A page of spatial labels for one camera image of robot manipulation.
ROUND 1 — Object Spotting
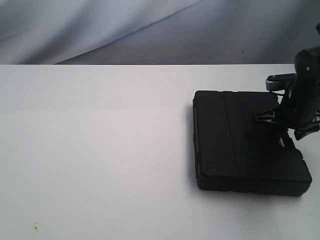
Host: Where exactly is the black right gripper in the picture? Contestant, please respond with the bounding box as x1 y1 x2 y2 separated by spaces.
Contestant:
255 73 320 148

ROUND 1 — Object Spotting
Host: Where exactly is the black plastic tool case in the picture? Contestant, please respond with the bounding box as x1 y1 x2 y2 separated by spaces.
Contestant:
192 90 312 197

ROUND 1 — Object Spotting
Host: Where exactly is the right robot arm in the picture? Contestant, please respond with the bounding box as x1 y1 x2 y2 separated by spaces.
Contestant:
254 46 320 141

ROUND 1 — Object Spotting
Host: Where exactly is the grey backdrop cloth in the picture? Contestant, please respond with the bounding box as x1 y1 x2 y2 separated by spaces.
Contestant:
0 0 320 65

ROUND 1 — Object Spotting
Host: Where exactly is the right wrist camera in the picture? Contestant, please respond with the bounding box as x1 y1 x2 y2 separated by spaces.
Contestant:
265 73 297 92

